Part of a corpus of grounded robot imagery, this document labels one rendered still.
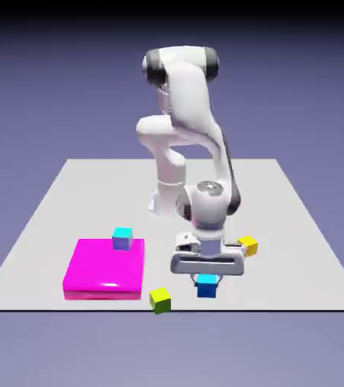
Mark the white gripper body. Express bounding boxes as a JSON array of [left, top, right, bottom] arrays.
[[170, 243, 246, 277]]

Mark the small blue cube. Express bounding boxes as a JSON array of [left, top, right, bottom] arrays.
[[196, 274, 220, 299]]

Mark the small lime green cube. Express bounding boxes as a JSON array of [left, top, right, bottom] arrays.
[[148, 287, 172, 315]]

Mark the small yellow cube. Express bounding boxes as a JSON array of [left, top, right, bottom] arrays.
[[237, 235, 259, 258]]

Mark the small cyan cube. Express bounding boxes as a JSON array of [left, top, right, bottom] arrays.
[[111, 227, 134, 252]]

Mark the large magenta box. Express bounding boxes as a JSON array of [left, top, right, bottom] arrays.
[[62, 237, 146, 301]]

